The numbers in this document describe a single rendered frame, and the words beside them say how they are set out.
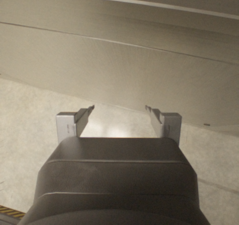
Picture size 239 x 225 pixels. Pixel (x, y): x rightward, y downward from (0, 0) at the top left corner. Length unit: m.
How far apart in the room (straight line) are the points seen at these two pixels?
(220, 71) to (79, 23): 0.17
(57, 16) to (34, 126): 0.93
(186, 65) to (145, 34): 0.07
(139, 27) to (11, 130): 1.09
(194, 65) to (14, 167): 1.10
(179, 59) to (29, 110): 1.00
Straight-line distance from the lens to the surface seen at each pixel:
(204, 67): 0.23
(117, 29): 0.18
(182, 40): 0.18
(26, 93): 1.16
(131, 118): 0.91
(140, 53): 0.22
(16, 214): 0.82
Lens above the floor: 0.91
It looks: 78 degrees down
